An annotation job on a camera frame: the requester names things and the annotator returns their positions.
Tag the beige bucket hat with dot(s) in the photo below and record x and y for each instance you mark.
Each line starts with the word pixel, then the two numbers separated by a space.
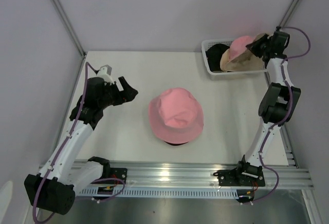
pixel 245 62

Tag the white plastic basket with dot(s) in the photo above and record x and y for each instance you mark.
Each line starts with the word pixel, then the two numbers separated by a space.
pixel 206 44

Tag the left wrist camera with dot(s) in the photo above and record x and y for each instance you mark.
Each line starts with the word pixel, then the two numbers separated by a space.
pixel 105 73

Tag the aluminium corner post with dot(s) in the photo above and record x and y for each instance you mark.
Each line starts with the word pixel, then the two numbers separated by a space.
pixel 68 27
pixel 289 12

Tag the black bucket hat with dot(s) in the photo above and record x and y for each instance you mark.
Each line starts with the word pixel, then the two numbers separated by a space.
pixel 185 135

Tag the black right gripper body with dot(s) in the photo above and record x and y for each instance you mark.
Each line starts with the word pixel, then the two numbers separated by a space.
pixel 267 46

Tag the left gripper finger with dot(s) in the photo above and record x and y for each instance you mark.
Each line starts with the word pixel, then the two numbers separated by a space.
pixel 128 96
pixel 125 85

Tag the black hat in basket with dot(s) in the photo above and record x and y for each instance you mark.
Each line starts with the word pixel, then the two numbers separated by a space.
pixel 214 55

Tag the left aluminium corner post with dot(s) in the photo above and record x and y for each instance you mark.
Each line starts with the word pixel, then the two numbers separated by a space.
pixel 68 27

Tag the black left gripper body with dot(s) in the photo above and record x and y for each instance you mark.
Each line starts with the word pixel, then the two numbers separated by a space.
pixel 113 96

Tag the aluminium mounting rail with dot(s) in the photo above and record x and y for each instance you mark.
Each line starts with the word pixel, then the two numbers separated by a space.
pixel 200 175

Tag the pink bucket hat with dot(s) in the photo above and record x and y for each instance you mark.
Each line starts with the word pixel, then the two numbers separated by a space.
pixel 173 109
pixel 238 46

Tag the white slotted cable duct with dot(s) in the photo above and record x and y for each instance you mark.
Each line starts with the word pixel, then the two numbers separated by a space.
pixel 94 191

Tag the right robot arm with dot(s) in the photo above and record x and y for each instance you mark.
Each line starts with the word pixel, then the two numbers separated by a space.
pixel 276 108

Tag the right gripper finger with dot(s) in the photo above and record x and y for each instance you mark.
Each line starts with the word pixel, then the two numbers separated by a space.
pixel 259 40
pixel 258 51

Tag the right aluminium corner post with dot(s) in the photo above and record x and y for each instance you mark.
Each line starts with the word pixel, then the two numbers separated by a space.
pixel 289 12

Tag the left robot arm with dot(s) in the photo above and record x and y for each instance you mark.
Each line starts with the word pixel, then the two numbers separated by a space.
pixel 53 188

